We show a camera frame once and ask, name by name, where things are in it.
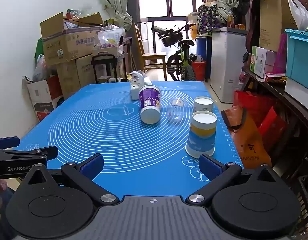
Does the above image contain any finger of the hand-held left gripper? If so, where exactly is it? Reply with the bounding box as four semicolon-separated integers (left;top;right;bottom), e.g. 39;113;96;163
0;146;59;161
0;136;20;148

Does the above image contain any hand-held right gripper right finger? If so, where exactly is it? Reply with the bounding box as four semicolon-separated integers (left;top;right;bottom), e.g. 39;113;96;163
185;153;288;207

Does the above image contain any floral cloth bundle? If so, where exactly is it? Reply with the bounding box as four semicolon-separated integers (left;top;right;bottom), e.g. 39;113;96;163
197;1;235;35

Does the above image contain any person's left hand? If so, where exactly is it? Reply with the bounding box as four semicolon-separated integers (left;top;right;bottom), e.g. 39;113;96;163
0;179;8;223

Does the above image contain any wooden chair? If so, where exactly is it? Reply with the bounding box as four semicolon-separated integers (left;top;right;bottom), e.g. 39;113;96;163
134;22;168;80

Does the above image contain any white plastic bag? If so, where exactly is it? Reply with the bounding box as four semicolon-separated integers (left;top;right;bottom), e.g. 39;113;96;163
288;0;308;30

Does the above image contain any blue silicone baking mat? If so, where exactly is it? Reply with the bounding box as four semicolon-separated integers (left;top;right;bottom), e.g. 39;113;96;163
14;81;244;198

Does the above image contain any grey plastic bag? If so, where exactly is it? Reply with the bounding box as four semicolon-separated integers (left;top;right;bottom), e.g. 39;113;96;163
32;54;50;82

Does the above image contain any black metal cart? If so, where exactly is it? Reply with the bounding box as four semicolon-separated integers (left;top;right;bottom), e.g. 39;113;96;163
91;52;128;84

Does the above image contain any blue plastic barrel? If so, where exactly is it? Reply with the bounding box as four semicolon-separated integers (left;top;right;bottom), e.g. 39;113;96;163
196;36;212;78

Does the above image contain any purple paper cup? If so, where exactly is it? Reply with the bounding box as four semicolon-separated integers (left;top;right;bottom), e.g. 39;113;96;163
138;84;161;125

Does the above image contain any dark wooden shelf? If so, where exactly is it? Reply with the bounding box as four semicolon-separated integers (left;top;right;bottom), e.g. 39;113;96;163
241;66;308;178

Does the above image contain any clear plastic bin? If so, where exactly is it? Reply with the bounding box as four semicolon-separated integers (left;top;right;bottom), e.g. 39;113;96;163
97;27;126;48

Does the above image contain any red paper bag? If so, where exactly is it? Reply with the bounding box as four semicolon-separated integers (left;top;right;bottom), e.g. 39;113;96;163
233;90;288;153

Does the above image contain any red plastic bucket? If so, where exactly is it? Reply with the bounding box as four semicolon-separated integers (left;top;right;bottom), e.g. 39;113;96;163
191;60;207;82

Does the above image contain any tall brown cardboard box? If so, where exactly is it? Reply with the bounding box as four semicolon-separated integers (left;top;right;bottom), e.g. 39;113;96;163
259;0;298;52

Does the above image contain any blue and yellow paper cup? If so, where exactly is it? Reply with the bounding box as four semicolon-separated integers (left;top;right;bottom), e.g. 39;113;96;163
185;111;217;158

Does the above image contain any plain white paper cup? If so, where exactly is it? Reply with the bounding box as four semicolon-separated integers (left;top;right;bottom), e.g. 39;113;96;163
193;96;214;113

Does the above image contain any green and white carton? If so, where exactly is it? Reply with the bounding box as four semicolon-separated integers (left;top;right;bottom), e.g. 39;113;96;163
249;46;277;78

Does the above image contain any orange paper bag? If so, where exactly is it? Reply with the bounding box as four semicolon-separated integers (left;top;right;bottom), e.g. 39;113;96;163
221;105;273;170

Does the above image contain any maroon hanging bag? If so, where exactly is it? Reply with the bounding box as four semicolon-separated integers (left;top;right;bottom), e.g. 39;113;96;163
245;0;263;53

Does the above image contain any large open cardboard box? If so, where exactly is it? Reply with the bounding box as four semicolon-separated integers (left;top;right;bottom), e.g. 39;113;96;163
40;12;104;66

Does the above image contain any clear plastic cup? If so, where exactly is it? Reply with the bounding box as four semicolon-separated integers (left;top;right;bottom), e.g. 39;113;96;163
167;97;186;123

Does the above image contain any person's dark blue clothing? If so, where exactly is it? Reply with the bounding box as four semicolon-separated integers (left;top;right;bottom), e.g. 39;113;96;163
0;187;20;240

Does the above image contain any white and red cardboard box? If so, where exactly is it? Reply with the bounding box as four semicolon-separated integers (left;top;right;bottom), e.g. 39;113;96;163
23;75;65;122

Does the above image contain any green and black bicycle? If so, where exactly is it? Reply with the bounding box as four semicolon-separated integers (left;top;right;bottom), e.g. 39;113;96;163
151;24;207;82

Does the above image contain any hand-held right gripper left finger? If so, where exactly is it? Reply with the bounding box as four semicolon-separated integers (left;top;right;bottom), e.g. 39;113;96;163
20;153;120;207

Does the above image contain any white storage box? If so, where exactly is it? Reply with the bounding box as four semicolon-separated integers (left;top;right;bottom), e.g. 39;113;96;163
284;77;308;113

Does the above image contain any black wire basket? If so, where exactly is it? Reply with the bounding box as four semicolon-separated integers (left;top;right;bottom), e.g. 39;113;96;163
292;177;308;238

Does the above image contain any teal plastic storage box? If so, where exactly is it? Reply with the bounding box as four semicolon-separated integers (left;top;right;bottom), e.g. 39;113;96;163
284;29;308;93

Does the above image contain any white chest freezer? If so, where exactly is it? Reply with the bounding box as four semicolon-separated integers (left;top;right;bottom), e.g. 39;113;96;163
210;27;248;103

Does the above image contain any brown stacked cardboard box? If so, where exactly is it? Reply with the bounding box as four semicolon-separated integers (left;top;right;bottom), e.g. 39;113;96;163
56;54;97;100

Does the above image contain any white tissue pack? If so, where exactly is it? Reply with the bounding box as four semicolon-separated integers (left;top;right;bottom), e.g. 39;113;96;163
129;71;152;100

